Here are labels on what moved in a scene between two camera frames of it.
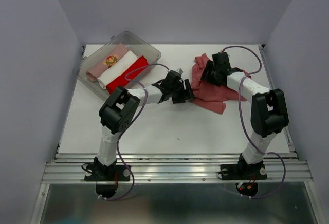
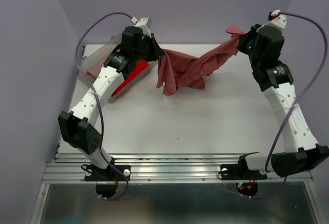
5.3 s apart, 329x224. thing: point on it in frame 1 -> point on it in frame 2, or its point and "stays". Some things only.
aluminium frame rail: x=179 y=168 stays
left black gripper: x=182 y=97 -> x=157 y=51
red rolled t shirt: x=134 y=69 stays
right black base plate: x=243 y=172 stays
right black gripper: x=208 y=67 -> x=244 y=38
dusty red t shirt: x=207 y=95 -> x=176 y=69
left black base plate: x=93 y=172 stays
